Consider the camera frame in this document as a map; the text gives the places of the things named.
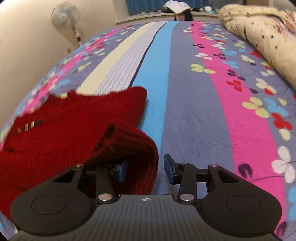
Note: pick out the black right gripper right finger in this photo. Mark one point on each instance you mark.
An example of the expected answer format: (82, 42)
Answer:
(187, 176)

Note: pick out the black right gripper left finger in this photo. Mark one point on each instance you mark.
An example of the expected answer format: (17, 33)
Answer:
(98, 181)

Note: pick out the dark red knit sweater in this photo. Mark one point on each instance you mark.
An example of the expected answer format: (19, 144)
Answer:
(80, 128)

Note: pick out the colourful floral fleece blanket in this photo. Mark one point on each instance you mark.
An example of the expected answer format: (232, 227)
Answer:
(211, 98)

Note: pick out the white standing fan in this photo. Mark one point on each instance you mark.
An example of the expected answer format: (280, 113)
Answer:
(65, 16)

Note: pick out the cream star-print duvet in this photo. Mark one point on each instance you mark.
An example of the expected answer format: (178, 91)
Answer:
(270, 30)

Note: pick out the white crumpled cloth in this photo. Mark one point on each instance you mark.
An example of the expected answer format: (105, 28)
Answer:
(177, 7)

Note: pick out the blue window curtain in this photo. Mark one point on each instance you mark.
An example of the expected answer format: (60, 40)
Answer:
(138, 6)

